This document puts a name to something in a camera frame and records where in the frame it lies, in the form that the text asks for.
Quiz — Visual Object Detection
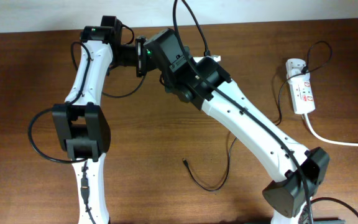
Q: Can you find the white power strip cord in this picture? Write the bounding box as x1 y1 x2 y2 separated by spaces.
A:
301 112 358 149

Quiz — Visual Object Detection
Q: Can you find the white power strip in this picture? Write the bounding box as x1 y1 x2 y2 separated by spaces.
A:
287 73 315 114

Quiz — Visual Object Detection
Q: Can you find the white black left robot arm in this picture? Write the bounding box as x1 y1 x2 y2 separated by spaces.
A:
52 16 147 223

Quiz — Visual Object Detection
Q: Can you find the white USB charger adapter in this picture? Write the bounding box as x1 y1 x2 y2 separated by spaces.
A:
285 58 306 78

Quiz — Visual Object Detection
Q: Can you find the black USB charging cable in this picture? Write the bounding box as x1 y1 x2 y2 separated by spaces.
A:
182 40 333 192

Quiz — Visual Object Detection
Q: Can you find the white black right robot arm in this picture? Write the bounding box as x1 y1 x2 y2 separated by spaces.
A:
144 29 329 223

